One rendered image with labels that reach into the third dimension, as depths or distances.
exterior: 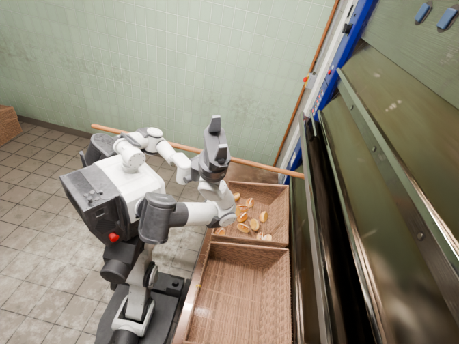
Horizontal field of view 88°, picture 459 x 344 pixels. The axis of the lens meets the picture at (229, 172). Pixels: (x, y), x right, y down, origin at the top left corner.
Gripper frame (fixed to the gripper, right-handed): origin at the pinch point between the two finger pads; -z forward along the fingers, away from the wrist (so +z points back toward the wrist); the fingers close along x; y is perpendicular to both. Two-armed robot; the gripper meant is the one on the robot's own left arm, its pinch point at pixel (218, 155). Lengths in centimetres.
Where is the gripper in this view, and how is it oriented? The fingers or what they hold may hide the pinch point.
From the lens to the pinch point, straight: 129.2
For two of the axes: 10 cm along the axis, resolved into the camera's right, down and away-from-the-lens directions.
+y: 7.0, 5.5, -4.5
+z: -6.9, 3.7, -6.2
